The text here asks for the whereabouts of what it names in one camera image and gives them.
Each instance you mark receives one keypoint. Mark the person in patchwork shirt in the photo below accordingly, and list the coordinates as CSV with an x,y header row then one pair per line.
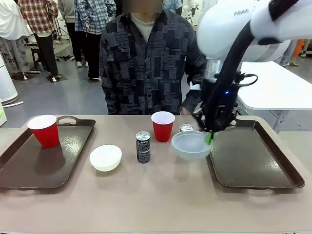
x,y
146,65

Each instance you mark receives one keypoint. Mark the black drink can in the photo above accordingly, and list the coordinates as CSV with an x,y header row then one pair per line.
x,y
143,147

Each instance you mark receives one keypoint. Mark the black stool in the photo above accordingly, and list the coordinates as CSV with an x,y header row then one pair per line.
x,y
36,58

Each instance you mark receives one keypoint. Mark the white folding table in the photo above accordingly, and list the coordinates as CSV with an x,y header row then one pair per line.
x,y
275,85

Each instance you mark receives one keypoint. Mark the opaque white bowl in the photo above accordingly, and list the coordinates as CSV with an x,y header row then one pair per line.
x,y
105,158

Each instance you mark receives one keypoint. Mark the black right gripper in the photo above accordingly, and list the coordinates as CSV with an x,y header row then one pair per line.
x,y
219,114

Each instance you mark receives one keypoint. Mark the white cylindrical appliance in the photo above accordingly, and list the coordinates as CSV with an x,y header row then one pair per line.
x,y
6,80

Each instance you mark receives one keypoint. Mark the white tube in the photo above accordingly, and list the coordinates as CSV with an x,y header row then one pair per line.
x,y
13,103

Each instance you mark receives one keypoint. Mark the bystander in white top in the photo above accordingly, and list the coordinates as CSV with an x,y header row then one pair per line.
x,y
11,36

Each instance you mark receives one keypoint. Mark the red plastic cup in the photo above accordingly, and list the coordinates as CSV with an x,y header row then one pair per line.
x,y
162,128
46,132

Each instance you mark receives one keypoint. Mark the person's left hand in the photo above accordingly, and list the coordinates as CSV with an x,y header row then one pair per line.
x,y
185,111

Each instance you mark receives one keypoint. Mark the black tripod stand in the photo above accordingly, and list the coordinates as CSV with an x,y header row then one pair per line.
x,y
61,34

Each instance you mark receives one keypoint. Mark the bystander in blue plaid shirt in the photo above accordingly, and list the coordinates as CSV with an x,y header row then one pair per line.
x,y
91,31

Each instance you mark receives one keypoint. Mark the brown plastic serving tray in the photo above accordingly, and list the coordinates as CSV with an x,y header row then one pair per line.
x,y
251,156
44,158

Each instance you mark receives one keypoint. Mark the bystander in grey trousers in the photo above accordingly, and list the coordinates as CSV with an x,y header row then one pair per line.
x,y
288,52

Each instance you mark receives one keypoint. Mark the silver can behind bowl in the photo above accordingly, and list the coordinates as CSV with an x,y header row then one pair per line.
x,y
186,128

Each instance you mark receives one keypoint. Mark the bystander in red plaid shirt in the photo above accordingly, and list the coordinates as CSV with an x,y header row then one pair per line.
x,y
40,29

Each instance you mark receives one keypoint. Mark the white box with green mark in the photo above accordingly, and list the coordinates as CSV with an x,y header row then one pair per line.
x,y
2,114

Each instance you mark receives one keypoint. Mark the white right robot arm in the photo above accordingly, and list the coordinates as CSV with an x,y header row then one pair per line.
x,y
224,26

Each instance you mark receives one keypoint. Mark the translucent white plastic bowl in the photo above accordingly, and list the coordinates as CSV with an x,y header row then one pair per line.
x,y
190,146

